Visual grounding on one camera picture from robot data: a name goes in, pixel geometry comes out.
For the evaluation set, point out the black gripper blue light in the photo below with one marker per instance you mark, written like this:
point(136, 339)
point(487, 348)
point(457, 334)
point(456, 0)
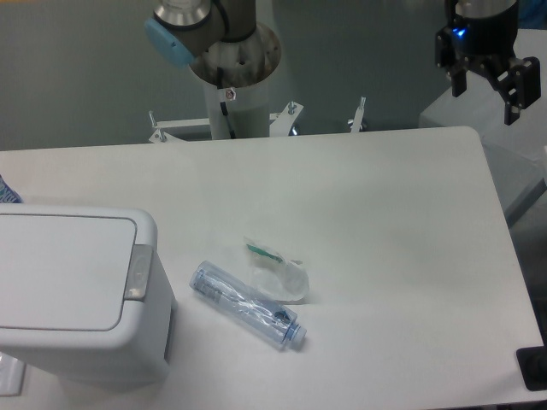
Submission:
point(481, 35)

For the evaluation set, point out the white push-lid trash can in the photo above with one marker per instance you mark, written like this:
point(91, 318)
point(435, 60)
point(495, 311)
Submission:
point(84, 295)

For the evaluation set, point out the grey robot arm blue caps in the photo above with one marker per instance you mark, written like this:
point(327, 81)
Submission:
point(182, 30)

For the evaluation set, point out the white covered box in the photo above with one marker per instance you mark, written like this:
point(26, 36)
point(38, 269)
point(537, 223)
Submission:
point(516, 154)

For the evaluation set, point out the blue bag in background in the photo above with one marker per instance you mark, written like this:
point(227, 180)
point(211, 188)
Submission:
point(532, 14)

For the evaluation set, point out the metal bolt foot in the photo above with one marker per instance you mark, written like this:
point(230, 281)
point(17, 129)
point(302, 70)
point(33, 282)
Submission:
point(358, 123)

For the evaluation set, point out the black device at table edge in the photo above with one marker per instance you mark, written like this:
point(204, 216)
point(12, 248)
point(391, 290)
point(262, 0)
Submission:
point(532, 362)

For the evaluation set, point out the clear plastic wrapper green strip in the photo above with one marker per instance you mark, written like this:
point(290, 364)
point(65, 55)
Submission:
point(271, 273)

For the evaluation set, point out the clear plastic bottle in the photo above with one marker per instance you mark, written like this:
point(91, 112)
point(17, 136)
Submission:
point(268, 319)

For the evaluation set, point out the blue patterned packet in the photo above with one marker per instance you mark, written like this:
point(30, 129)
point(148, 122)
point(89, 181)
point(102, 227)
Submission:
point(7, 194)

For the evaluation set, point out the white bracket with bolts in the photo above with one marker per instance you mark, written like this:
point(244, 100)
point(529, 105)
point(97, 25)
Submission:
point(281, 124)

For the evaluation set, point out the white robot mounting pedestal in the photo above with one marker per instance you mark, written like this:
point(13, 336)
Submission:
point(234, 77)

